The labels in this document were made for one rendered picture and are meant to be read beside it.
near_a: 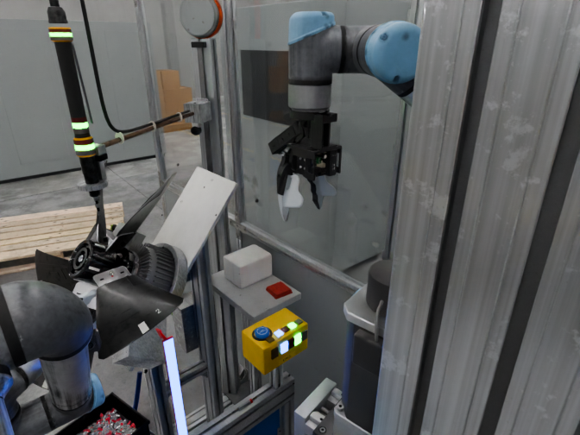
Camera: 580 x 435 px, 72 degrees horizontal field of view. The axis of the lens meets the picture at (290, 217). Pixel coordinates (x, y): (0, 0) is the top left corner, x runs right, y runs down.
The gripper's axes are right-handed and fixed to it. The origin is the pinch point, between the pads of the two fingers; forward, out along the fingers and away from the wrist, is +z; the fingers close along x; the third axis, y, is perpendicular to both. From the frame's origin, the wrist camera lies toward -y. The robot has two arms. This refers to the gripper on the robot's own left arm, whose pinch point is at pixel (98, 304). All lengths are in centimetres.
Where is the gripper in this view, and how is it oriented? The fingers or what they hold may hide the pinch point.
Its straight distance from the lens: 114.1
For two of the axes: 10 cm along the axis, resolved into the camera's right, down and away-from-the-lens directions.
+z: 2.1, -4.0, 8.9
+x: 1.0, 9.2, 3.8
